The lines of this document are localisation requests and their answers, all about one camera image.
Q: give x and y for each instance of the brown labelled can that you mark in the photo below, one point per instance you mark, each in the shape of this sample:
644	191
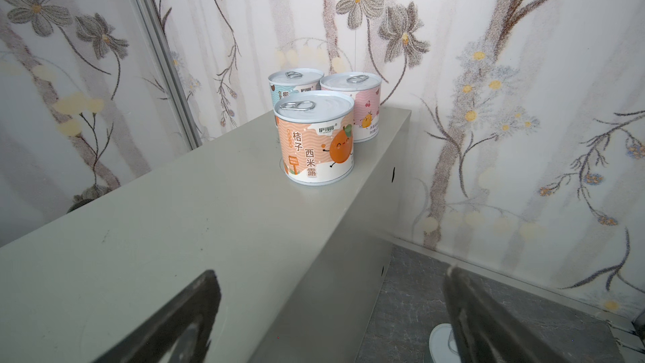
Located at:
316	135

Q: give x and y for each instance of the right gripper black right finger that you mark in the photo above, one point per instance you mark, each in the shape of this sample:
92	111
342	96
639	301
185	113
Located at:
484	330

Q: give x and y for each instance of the pink labelled can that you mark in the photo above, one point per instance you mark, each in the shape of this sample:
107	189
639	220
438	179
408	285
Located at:
365	89

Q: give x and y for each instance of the grey metal cabinet counter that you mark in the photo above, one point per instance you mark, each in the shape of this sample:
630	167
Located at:
299	268

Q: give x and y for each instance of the blue labelled can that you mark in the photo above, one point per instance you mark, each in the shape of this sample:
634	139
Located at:
285	83

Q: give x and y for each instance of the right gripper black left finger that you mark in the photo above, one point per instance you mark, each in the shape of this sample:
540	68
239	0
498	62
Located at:
178	332

